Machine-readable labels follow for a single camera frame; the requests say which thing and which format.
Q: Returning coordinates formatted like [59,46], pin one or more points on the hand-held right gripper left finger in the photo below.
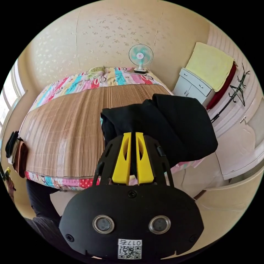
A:
[118,165]

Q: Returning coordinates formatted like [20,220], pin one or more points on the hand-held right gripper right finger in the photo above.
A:
[147,165]

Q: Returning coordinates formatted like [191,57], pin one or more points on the black pants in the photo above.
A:
[181,132]

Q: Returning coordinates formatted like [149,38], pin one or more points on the bed with woven mat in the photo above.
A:
[68,132]

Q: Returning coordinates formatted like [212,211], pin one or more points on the person's body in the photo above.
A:
[41,204]

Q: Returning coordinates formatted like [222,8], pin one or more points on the white cupboard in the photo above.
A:
[192,84]

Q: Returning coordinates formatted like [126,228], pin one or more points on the green patterned pillow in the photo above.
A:
[96,71]

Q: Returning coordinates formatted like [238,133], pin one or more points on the pile of clothes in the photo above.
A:
[17,152]

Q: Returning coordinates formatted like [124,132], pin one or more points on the small teal table fan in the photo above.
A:
[139,56]

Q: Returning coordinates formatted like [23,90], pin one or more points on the red cloth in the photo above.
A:
[223,86]

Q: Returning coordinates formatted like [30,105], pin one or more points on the black clothes hanger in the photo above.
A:
[237,90]

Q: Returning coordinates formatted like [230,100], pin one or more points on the yellow towel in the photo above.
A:
[210,65]

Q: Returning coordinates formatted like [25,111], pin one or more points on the window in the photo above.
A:
[9,97]

